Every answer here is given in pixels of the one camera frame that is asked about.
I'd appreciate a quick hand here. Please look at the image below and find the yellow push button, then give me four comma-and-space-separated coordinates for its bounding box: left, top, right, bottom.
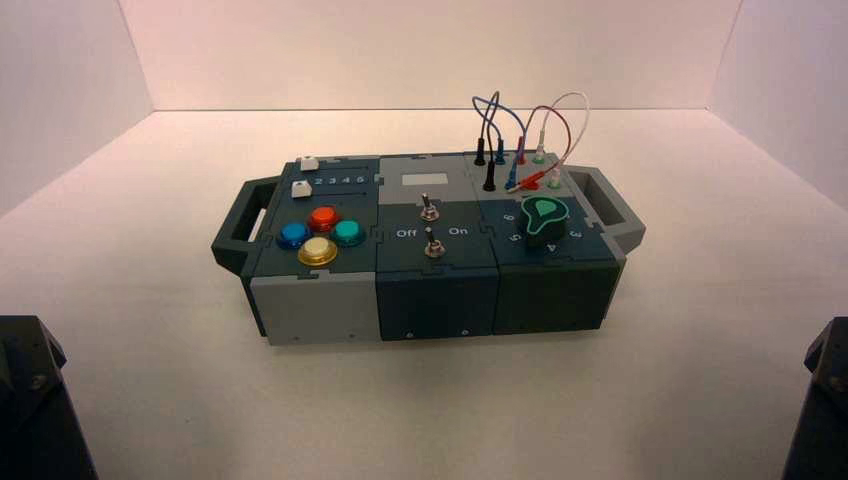
297, 238, 339, 268

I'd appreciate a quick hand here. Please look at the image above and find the dark green box handle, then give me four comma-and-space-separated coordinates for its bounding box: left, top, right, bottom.
211, 175, 283, 276

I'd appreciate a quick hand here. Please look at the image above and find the black jumper cable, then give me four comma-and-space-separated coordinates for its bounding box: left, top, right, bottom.
473, 90, 505, 193

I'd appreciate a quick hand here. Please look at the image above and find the green push button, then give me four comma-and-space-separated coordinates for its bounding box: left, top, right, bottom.
330, 219, 367, 248

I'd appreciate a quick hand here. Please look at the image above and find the white jumper cable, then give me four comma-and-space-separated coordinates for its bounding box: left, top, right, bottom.
533, 91, 591, 190

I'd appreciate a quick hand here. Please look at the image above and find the dark rotary knob green pointer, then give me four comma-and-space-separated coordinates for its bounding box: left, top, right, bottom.
520, 195, 570, 251

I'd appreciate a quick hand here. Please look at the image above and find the blue jumper cable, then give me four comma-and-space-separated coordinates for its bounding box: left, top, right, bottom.
471, 95, 531, 192

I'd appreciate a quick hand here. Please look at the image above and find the red push button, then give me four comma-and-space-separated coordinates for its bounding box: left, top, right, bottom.
308, 205, 342, 234

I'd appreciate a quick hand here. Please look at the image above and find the red jumper cable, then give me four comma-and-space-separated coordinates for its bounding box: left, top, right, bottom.
513, 104, 572, 193

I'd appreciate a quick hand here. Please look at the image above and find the teal and grey task box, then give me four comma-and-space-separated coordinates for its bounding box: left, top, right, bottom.
211, 154, 647, 348

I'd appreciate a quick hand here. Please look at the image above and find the grey box handle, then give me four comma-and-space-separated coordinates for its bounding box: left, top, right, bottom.
568, 165, 647, 256

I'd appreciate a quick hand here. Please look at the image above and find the blue push button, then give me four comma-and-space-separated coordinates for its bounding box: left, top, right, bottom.
276, 221, 313, 251

